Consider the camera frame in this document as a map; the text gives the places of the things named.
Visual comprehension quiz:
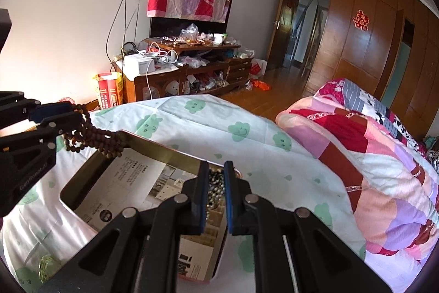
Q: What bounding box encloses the pink patchwork quilt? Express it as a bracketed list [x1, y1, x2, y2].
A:
[276, 78, 438, 292]

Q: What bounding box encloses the pink biscuit tin box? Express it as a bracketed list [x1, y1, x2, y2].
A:
[59, 129, 243, 281]

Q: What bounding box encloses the red double-happiness sticker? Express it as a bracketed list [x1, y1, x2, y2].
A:
[352, 10, 370, 32]

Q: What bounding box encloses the white mug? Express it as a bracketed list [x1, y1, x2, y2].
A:
[213, 34, 224, 45]

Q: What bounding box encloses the brown wooden wardrobe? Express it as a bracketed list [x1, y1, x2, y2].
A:
[305, 0, 438, 139]

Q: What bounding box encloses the wooden bedroom door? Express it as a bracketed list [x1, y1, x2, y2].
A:
[267, 0, 299, 70]

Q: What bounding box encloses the white box appliance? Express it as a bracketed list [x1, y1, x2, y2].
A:
[119, 54, 155, 81]

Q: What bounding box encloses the paper leaflet in tin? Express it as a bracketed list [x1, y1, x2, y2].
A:
[73, 147, 227, 280]

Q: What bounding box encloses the brown wooden bead necklace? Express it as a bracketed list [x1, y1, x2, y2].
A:
[61, 102, 125, 159]

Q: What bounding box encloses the black television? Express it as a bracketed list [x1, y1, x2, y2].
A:
[149, 0, 235, 40]

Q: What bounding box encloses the wooden tv cabinet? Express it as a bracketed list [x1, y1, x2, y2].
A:
[115, 38, 252, 103]

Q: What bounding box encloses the red yellow carton box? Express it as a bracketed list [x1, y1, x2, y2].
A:
[94, 72, 123, 109]

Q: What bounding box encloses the red patchwork cloth cover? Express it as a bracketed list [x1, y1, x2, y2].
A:
[147, 0, 232, 23]

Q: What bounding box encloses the metallic bead necklace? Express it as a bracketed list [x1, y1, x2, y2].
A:
[205, 167, 227, 211]

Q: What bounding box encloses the white cloud-print bedsheet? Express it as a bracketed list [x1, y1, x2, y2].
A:
[1, 95, 365, 292]

